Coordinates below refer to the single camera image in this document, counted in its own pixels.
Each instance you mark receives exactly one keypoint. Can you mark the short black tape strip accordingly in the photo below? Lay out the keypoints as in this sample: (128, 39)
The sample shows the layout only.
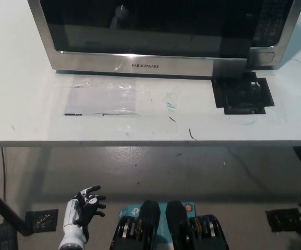
(72, 114)

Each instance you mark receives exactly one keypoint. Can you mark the black diagonal metal bar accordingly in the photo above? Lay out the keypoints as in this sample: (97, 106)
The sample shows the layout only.
(4, 205)

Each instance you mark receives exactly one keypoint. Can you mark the black floor tape patch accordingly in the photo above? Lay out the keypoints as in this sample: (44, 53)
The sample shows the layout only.
(282, 220)
(42, 221)

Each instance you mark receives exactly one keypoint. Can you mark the long black tape strip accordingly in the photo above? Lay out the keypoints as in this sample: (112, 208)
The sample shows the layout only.
(120, 113)

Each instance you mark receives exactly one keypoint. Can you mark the black floor box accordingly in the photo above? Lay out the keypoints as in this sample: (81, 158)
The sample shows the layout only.
(5, 237)

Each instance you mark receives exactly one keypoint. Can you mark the stainless steel microwave body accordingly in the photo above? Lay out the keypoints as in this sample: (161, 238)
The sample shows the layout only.
(270, 31)

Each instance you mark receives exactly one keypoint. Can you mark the left black robot body block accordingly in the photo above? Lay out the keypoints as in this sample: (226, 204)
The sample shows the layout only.
(137, 229)

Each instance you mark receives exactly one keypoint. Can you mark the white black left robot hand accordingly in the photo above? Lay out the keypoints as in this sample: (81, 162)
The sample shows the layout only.
(87, 205)

